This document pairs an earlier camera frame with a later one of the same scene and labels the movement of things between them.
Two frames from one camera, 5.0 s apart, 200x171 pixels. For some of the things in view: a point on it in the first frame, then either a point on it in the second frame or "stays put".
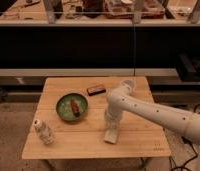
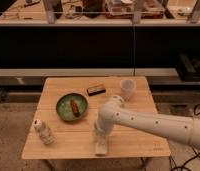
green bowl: x=72 y=106 stays put
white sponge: x=111 y=135 to x=101 y=148
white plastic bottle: x=44 y=132 stays put
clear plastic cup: x=131 y=84 stays put
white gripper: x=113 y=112 to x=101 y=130
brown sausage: x=75 y=108 stays put
